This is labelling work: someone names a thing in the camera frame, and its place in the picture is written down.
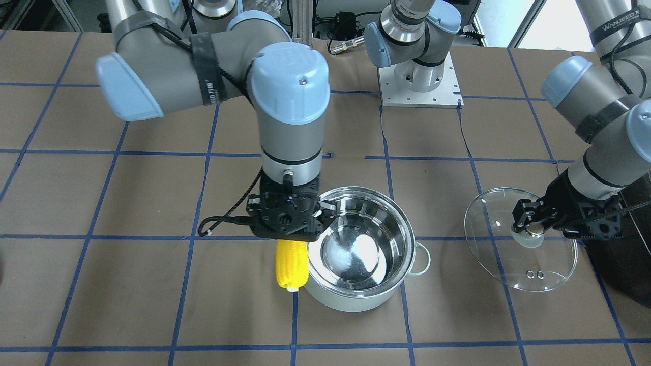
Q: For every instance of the aluminium frame post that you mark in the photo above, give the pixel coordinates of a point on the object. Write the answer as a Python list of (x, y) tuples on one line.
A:
[(302, 19)]

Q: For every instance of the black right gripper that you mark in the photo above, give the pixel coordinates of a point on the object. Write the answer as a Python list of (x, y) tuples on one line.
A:
[(326, 210)]

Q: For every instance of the silver cable connector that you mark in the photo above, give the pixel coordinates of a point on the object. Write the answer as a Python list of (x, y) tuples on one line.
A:
[(346, 46)]

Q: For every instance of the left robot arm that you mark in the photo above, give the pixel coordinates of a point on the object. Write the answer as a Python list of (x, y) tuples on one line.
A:
[(607, 104)]

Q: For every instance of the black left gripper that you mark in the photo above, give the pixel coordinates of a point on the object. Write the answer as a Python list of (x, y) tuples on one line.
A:
[(562, 196)]

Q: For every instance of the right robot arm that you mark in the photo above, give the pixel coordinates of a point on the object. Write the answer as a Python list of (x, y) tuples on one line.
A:
[(155, 69)]

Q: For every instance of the yellow corn cob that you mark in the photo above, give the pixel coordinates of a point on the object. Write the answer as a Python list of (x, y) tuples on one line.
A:
[(291, 264)]

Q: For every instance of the glass pot lid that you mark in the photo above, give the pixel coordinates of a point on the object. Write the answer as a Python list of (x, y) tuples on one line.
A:
[(517, 259)]

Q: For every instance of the black rice cooker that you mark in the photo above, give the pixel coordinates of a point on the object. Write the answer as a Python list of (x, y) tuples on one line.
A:
[(624, 262)]

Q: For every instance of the white electric cooking pot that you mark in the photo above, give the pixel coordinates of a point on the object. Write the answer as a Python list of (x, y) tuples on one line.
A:
[(365, 254)]

